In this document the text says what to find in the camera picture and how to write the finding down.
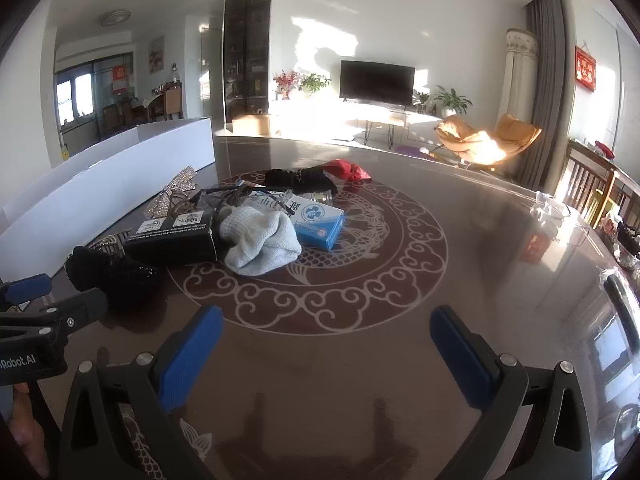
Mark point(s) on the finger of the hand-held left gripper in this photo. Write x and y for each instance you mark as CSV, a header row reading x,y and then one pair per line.
x,y
31,288
82,310

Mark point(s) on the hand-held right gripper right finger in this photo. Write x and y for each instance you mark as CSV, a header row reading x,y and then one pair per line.
x,y
462,355

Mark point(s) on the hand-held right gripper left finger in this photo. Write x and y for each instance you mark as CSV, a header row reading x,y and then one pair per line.
x,y
192,355

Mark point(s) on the black scrunchie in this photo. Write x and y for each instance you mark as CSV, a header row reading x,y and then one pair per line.
x,y
300,177
115,275

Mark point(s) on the rhinestone hair comb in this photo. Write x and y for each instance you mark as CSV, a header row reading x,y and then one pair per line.
x,y
107,245

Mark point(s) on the black labelled box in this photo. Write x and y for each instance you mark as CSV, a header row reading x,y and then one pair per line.
x,y
170,250

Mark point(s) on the pale grey knit sock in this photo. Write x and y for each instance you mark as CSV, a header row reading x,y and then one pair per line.
x,y
260,245

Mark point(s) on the dark-framed glasses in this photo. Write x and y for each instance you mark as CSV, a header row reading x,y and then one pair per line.
x,y
227,199

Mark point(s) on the blue medicine box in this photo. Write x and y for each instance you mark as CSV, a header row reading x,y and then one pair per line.
x,y
320,225

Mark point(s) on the brown patterned desktop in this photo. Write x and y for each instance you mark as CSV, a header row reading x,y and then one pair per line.
x,y
350,360

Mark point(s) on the person's left hand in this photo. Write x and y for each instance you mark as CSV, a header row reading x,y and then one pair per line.
x,y
25,425

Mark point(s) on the clear hair claw clip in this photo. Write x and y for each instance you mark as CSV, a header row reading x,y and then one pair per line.
x,y
180,207

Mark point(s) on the rhinestone bow hair clip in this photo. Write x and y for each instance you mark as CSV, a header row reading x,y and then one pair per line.
x,y
172,187

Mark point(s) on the clear plastic bag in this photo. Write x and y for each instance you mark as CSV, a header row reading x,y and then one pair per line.
x,y
550,207

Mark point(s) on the clear plastic package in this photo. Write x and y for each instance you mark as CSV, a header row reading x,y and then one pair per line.
x,y
320,198

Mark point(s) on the wooden slatted chair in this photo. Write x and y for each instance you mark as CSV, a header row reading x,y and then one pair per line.
x,y
580,175

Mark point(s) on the red fabric pouch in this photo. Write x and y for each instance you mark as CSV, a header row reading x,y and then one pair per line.
x,y
350,170

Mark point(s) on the red door poster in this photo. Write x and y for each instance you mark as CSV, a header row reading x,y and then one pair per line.
x,y
120,79

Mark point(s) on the white television console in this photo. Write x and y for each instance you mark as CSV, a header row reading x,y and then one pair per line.
x,y
380,114

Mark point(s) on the large green potted plant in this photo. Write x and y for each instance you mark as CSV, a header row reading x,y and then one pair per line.
x,y
450,100

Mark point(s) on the small potted plant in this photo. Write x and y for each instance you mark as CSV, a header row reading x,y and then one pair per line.
x,y
421,100

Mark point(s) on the grey curtain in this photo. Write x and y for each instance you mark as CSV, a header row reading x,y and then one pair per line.
x,y
545,85

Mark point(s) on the round ceiling light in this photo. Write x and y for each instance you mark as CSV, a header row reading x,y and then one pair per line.
x,y
116,18

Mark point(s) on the black flat television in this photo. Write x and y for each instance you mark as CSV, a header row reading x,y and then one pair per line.
x,y
377,80

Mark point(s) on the red flower plant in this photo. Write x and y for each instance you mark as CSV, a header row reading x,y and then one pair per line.
x,y
286,82

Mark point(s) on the white patterned curtain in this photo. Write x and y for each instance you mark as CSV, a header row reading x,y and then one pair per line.
x,y
520,70

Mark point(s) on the small green leafy plant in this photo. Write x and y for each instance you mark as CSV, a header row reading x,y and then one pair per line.
x,y
314,82

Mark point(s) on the dark display cabinet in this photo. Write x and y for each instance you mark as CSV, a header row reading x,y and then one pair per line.
x,y
247,50

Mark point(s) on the framed wall painting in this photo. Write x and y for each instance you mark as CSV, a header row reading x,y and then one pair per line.
x,y
157,55

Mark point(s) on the red wall hanging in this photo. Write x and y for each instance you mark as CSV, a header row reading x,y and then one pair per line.
x,y
585,67

